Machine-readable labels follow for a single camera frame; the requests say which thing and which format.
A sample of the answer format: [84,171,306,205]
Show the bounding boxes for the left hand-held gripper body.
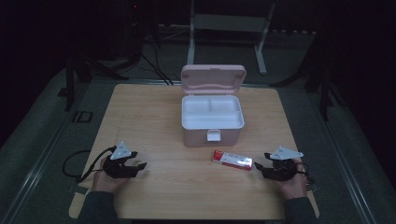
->
[102,141,140,180]

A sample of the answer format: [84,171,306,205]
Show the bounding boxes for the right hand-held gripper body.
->
[262,146,307,182]

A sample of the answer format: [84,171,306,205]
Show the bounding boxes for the red and white carton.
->
[212,149,254,172]

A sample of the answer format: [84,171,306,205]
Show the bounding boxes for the white shelf unit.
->
[181,94,245,131]

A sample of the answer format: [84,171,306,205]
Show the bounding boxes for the pink storage box with lid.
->
[180,63,248,148]

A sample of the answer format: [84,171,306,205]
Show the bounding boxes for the person's right hand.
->
[275,159,308,201]

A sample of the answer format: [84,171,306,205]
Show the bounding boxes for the person's left hand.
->
[91,157,126,194]

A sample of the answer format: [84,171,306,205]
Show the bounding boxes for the black tripod stand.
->
[63,52,129,112]
[270,31,345,123]

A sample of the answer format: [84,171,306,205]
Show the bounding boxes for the white metal stand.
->
[186,0,277,77]

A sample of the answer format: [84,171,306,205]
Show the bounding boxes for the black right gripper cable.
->
[299,161,318,187]

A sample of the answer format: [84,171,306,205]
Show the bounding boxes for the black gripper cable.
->
[62,146,117,184]
[299,161,318,187]

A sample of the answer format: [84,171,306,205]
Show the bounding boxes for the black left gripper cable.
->
[62,146,117,184]

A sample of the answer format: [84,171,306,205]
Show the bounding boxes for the black floor bracket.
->
[71,110,94,124]

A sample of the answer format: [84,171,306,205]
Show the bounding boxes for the black floor cables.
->
[135,38,176,86]

